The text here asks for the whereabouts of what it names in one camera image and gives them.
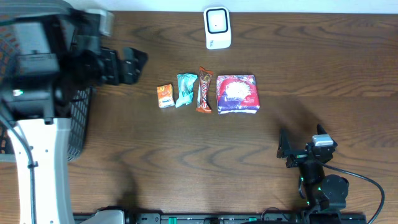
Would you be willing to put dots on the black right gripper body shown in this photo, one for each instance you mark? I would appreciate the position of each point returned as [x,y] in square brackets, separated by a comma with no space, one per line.
[297,158]

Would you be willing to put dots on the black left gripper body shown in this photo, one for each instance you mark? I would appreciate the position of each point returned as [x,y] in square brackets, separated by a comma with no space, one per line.
[112,66]

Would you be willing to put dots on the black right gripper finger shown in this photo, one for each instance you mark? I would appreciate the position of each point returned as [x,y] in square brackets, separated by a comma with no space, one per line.
[284,148]
[320,130]

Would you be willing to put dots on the red purple snack bag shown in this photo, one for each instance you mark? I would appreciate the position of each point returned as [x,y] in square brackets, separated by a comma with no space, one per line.
[237,94]

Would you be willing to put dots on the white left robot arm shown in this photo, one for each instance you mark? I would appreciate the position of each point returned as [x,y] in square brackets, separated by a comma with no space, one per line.
[60,56]

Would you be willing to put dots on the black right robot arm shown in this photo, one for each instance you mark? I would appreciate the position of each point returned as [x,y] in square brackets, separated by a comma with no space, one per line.
[327,192]

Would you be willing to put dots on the white barcode scanner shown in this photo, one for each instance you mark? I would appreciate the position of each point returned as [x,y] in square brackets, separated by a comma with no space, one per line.
[217,28]

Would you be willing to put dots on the orange small snack packet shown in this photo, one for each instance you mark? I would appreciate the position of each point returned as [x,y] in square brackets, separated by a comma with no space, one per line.
[165,96]

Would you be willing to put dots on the grey plastic mesh basket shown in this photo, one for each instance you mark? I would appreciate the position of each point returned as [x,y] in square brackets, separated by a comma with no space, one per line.
[10,47]

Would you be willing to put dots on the teal wrapped snack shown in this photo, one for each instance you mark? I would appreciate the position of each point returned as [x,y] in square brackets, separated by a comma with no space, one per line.
[185,89]

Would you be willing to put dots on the brown orange candy bar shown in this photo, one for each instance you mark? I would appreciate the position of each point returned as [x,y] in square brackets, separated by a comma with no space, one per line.
[205,78]

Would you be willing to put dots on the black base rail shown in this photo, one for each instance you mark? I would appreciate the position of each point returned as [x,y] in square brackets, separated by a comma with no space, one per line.
[268,217]

